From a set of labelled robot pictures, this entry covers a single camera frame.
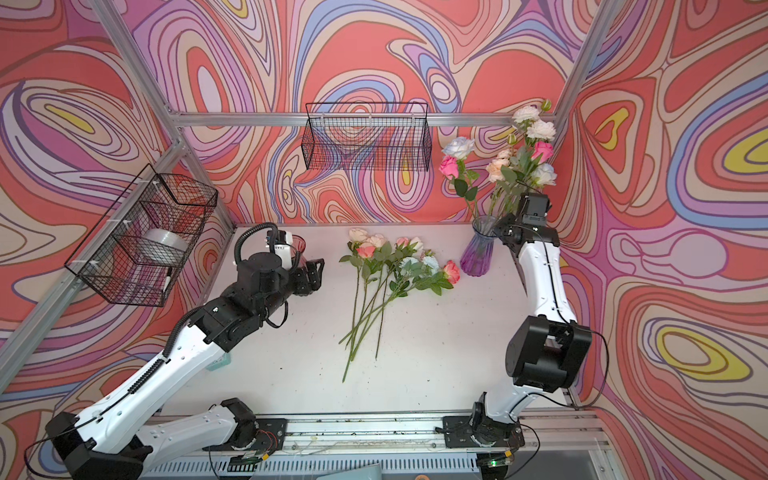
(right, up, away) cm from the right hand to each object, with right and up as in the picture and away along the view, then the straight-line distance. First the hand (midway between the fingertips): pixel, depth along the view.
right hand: (504, 234), depth 85 cm
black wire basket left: (-97, -5, -11) cm, 98 cm away
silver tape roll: (-90, -3, -12) cm, 90 cm away
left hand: (-52, -7, -14) cm, 54 cm away
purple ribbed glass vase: (-3, -7, +16) cm, 17 cm away
